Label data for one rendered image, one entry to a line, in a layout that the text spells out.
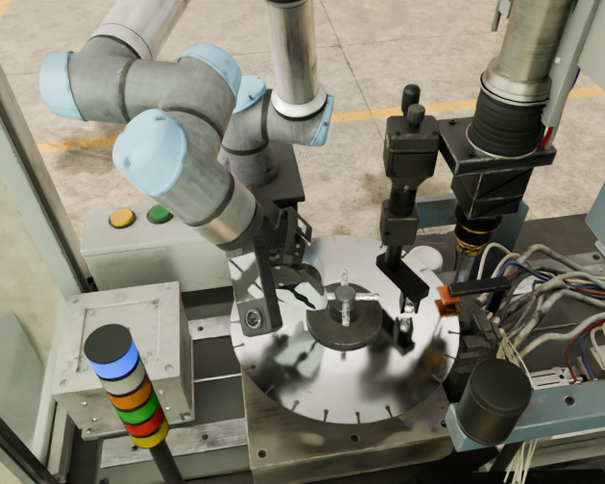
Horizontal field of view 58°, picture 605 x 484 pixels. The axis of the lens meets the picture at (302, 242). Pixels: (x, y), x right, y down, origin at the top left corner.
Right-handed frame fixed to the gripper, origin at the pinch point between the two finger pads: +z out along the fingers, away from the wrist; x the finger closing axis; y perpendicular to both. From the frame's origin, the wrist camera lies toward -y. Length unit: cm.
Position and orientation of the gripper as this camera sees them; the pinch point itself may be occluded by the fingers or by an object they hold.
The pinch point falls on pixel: (318, 307)
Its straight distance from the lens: 76.7
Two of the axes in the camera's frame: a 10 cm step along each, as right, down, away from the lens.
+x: -8.4, 2.0, 5.0
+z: 5.3, 5.0, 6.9
